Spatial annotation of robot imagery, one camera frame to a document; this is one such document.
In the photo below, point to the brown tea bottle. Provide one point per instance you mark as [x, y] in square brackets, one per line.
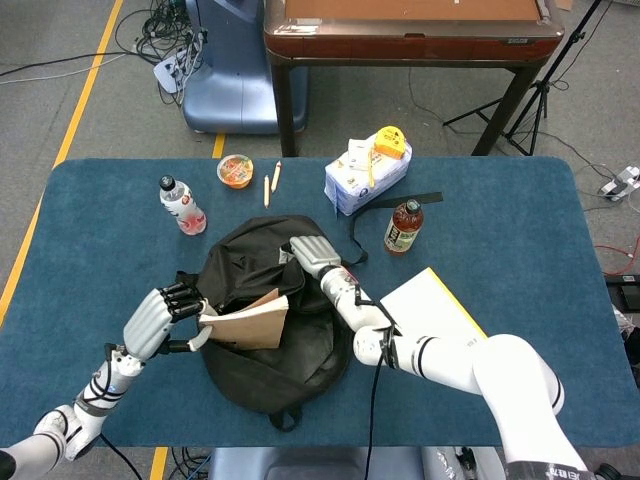
[402, 232]

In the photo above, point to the black backpack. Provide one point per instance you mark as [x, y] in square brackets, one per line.
[270, 380]

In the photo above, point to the yellow tape measure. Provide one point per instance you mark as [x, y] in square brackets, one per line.
[390, 141]

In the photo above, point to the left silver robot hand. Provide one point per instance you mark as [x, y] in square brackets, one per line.
[147, 325]

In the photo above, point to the short wooden pencil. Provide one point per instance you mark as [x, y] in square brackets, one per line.
[266, 192]

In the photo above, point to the red white drink bottle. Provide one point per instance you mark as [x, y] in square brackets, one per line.
[185, 210]

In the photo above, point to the blue felt table cover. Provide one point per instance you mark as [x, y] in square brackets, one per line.
[525, 240]

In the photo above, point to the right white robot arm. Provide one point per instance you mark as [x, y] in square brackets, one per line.
[515, 370]

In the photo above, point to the brown mahjong table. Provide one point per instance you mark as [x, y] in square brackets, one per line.
[410, 45]

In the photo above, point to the black tripod stand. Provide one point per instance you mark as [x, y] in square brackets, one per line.
[544, 84]

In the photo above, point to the grey robot torso base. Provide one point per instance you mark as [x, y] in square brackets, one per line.
[310, 465]

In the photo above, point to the white tissue pack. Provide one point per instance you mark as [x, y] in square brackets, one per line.
[350, 185]

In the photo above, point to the brown spiral notebook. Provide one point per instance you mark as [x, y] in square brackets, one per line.
[255, 325]

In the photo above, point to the black floor box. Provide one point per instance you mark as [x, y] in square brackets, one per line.
[625, 292]

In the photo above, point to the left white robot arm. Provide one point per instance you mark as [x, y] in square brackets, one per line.
[50, 430]

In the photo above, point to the white and yellow notebook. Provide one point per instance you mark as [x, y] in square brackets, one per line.
[425, 305]

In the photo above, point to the white grey power strip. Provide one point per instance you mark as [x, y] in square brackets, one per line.
[620, 182]

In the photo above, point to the long wooden pencil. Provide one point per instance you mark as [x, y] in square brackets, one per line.
[275, 176]

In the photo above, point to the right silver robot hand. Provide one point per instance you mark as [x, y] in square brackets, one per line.
[317, 252]

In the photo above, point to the blue grey machine base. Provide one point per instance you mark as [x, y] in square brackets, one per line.
[230, 90]

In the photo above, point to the instant noodle cup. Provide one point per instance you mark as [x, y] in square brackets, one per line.
[235, 171]

